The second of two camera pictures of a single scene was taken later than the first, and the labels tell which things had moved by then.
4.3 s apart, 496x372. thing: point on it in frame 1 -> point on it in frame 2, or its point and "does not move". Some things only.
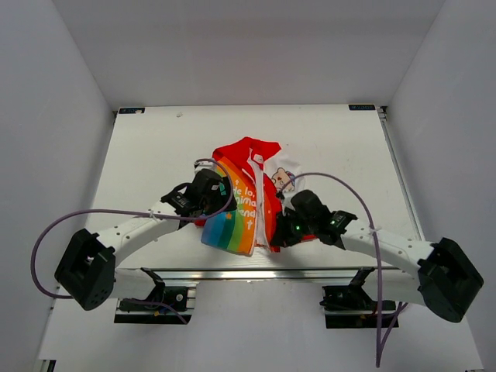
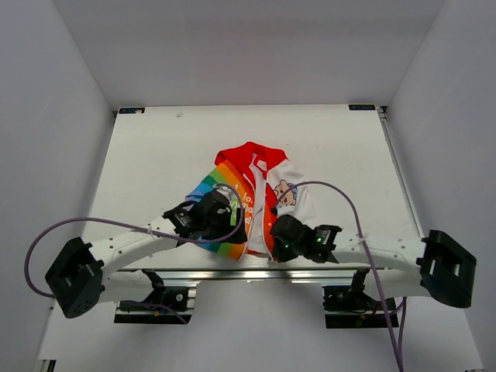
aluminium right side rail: [382, 113] does not move
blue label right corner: [362, 107] does not move
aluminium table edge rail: [264, 274] does not move
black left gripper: [222, 200] -> [229, 229]
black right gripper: [282, 238] -> [281, 255]
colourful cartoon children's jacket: [260, 179] does not move
